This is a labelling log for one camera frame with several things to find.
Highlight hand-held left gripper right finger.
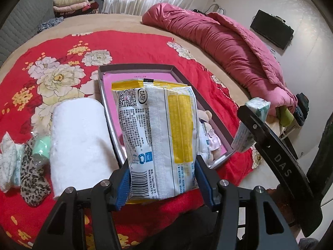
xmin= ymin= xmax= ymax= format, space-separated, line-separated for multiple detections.
xmin=195 ymin=156 xmax=299 ymax=250

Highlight stack of folded clothes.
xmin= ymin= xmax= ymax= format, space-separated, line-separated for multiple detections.
xmin=53 ymin=0 xmax=101 ymax=19

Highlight pink book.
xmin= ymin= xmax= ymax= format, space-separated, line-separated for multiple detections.
xmin=103 ymin=72 xmax=232 ymax=162

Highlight beige bed sheet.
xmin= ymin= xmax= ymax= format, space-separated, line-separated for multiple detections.
xmin=0 ymin=13 xmax=284 ymax=188

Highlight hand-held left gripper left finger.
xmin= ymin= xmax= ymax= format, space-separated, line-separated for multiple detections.
xmin=32 ymin=159 xmax=130 ymax=250

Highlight yellow white tissue pack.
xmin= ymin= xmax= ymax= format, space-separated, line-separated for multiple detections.
xmin=111 ymin=79 xmax=199 ymax=205

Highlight grey shallow box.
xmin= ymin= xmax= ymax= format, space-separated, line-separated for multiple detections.
xmin=98 ymin=64 xmax=236 ymax=172

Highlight green cloth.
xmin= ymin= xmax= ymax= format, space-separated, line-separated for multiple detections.
xmin=276 ymin=107 xmax=294 ymax=128

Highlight green patterned tissue pack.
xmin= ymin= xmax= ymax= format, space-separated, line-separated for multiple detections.
xmin=231 ymin=97 xmax=271 ymax=153

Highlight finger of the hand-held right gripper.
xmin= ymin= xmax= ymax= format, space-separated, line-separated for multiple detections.
xmin=237 ymin=105 xmax=320 ymax=214

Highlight red floral blanket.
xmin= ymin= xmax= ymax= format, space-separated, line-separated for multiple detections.
xmin=0 ymin=30 xmax=262 ymax=250

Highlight green sponge in bag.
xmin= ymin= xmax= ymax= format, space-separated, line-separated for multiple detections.
xmin=32 ymin=135 xmax=52 ymax=160

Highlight grey quilted headboard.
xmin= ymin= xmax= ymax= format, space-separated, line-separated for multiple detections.
xmin=0 ymin=0 xmax=56 ymax=60

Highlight leopard print cloth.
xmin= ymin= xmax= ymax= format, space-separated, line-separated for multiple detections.
xmin=20 ymin=138 xmax=51 ymax=207

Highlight dark hanging clothes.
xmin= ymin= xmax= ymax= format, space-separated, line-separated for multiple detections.
xmin=295 ymin=92 xmax=310 ymax=126

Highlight white paper towel roll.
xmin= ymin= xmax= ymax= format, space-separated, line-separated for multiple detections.
xmin=49 ymin=99 xmax=123 ymax=201

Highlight pink quilt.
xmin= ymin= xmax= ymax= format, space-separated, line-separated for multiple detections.
xmin=142 ymin=2 xmax=298 ymax=118

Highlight small pale tissue pack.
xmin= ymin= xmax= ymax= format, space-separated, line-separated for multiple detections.
xmin=0 ymin=132 xmax=26 ymax=193

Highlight teddy bear pink dress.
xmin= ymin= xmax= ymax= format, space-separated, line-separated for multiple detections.
xmin=198 ymin=109 xmax=222 ymax=159

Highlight blue patterned cloth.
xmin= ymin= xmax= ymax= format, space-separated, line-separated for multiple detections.
xmin=37 ymin=16 xmax=64 ymax=33

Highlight black television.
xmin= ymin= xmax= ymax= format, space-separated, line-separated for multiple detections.
xmin=250 ymin=9 xmax=294 ymax=50

